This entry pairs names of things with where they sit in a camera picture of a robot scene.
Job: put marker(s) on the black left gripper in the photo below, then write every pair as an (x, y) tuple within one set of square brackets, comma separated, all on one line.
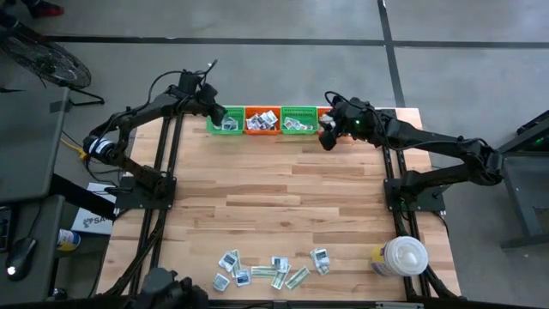
[(212, 105)]

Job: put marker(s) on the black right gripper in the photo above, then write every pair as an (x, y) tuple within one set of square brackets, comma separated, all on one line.
[(349, 118)]

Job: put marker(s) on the white packet dark print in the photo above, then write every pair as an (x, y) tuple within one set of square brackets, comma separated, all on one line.
[(243, 276), (232, 122), (221, 282), (280, 263), (271, 118), (254, 124), (224, 125), (320, 256), (228, 260)]

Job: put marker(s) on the sachets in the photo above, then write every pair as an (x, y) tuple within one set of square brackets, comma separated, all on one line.
[(262, 119)]

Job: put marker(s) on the white packet red print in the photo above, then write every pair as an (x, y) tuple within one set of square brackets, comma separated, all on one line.
[(291, 123)]

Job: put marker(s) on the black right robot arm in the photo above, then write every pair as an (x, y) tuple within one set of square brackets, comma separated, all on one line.
[(429, 141)]

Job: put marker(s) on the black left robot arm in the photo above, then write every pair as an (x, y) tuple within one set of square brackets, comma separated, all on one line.
[(128, 118)]

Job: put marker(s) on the green plastic basket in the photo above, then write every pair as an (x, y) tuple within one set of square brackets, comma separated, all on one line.
[(306, 112), (238, 113)]

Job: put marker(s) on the orange-red plastic basket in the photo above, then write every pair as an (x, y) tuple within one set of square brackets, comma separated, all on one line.
[(321, 110), (262, 108)]

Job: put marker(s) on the yellow wipes canister white lid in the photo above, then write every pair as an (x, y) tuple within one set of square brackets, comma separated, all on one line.
[(399, 256)]

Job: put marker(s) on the black floor fan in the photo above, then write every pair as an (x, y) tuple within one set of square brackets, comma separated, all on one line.
[(51, 64)]

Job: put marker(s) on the white printed cardboard box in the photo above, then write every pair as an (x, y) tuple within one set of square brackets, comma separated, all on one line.
[(92, 224)]

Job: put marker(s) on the grey desk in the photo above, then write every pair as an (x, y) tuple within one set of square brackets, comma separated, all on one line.
[(25, 141)]

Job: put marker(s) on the black metal stand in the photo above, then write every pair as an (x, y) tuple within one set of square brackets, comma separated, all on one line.
[(532, 180)]

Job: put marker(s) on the white and yellow can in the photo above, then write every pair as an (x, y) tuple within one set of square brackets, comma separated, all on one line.
[(68, 239)]

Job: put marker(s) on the black keyboard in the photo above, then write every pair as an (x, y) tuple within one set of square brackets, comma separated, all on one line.
[(4, 229)]

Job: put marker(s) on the black caster wheel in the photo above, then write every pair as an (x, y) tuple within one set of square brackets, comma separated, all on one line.
[(60, 294)]

